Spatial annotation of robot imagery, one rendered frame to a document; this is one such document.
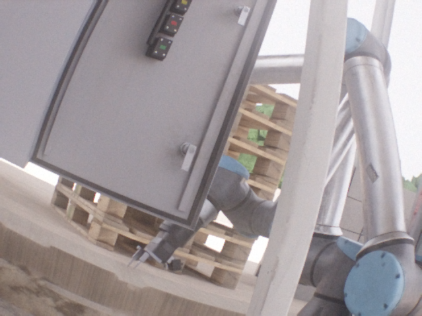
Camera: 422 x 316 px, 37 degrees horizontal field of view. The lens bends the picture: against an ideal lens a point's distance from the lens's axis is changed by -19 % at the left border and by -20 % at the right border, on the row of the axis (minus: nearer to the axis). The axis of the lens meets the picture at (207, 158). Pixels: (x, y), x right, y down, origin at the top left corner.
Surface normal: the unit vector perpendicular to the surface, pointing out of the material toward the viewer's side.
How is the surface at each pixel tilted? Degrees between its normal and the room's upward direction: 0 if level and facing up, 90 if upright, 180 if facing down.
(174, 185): 90
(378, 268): 94
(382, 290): 94
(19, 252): 90
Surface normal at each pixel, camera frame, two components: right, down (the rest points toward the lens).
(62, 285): 0.23, 0.00
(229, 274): 0.41, 0.09
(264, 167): -0.84, -0.34
